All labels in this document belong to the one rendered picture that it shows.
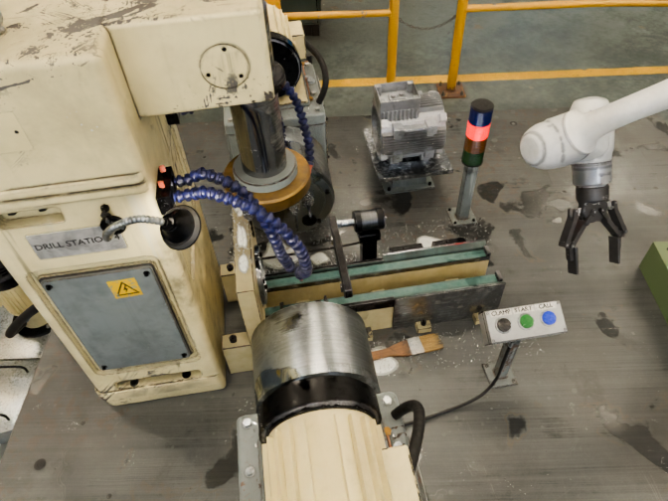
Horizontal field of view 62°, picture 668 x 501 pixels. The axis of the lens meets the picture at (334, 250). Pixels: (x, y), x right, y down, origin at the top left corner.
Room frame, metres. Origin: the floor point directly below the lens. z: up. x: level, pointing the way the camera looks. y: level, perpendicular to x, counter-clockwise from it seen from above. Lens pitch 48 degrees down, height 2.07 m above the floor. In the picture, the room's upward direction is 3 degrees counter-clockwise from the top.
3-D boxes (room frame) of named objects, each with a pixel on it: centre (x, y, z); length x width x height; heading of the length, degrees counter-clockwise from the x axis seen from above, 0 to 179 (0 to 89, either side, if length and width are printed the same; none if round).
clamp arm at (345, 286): (0.92, -0.02, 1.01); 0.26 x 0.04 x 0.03; 7
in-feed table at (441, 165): (1.45, -0.26, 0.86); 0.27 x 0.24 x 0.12; 7
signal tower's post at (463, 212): (1.24, -0.41, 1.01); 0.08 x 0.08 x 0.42; 7
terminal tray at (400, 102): (1.43, -0.21, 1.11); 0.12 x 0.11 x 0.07; 96
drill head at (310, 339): (0.52, 0.05, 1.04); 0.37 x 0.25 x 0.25; 7
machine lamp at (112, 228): (0.62, 0.29, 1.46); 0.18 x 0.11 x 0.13; 97
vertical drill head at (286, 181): (0.87, 0.13, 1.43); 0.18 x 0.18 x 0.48
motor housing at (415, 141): (1.44, -0.25, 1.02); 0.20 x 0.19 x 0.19; 96
